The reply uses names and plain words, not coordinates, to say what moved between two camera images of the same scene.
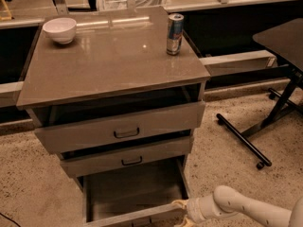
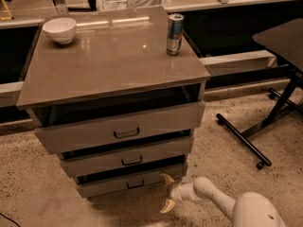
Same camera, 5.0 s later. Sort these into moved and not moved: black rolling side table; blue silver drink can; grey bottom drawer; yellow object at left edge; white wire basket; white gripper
Moved: white gripper; grey bottom drawer
Not moved: black rolling side table; white wire basket; blue silver drink can; yellow object at left edge
